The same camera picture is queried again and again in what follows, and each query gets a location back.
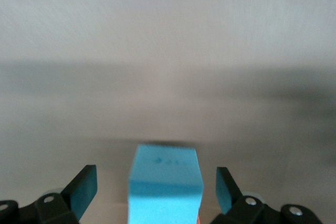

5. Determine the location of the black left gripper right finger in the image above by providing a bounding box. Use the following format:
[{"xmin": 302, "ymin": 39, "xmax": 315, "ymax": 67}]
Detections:
[{"xmin": 209, "ymin": 166, "xmax": 323, "ymax": 224}]

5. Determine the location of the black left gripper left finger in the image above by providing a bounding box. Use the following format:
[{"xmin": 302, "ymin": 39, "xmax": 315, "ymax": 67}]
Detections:
[{"xmin": 0, "ymin": 165, "xmax": 98, "ymax": 224}]

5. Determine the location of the light blue foam cube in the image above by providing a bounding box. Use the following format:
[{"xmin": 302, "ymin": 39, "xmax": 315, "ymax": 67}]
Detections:
[{"xmin": 128, "ymin": 144, "xmax": 205, "ymax": 224}]

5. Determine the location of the brown table cover sheet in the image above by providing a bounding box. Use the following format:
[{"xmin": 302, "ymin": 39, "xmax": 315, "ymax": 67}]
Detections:
[{"xmin": 0, "ymin": 0, "xmax": 336, "ymax": 224}]

